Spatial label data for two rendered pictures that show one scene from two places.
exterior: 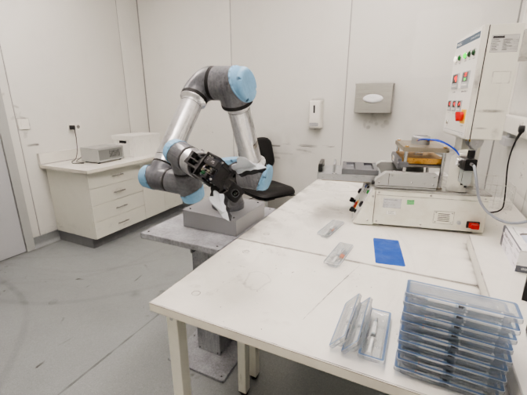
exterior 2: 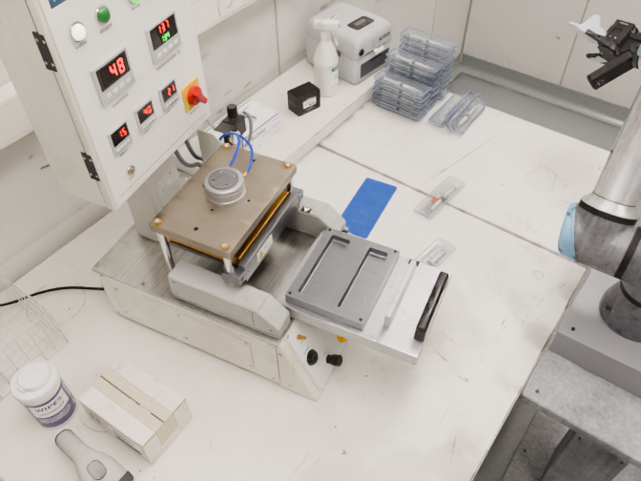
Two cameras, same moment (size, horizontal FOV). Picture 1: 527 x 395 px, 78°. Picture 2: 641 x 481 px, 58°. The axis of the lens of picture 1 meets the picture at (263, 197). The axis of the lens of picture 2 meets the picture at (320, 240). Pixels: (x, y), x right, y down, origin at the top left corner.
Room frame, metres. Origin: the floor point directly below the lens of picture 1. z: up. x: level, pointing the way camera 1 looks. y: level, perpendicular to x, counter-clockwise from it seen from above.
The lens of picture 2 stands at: (2.30, -0.37, 1.90)
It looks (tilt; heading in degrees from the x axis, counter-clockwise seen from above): 48 degrees down; 191
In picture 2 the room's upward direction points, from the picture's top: 1 degrees counter-clockwise
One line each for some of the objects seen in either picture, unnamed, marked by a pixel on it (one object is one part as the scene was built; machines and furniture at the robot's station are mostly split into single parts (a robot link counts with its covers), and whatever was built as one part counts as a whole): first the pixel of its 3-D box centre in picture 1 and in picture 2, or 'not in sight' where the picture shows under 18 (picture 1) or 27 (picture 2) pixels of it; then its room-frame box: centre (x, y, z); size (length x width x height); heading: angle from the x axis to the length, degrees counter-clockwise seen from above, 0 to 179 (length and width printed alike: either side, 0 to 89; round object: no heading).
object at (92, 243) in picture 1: (125, 219); not in sight; (3.36, 1.52, 0.05); 1.19 x 0.49 x 0.10; 155
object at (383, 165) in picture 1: (396, 168); (228, 299); (1.66, -0.69, 0.97); 0.25 x 0.05 x 0.07; 76
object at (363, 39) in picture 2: not in sight; (349, 41); (0.47, -0.63, 0.88); 0.25 x 0.20 x 0.17; 59
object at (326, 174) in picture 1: (349, 169); (365, 286); (1.58, -0.43, 0.97); 0.30 x 0.22 x 0.08; 76
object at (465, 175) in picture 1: (464, 168); (232, 138); (1.26, -0.79, 1.05); 0.15 x 0.05 x 0.15; 166
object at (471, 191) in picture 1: (422, 183); (223, 248); (1.50, -0.76, 0.93); 0.46 x 0.35 x 0.01; 76
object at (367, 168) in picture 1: (359, 168); (343, 275); (1.57, -0.47, 0.98); 0.20 x 0.17 x 0.03; 166
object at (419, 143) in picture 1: (427, 150); (219, 191); (1.48, -0.75, 1.08); 0.31 x 0.24 x 0.13; 166
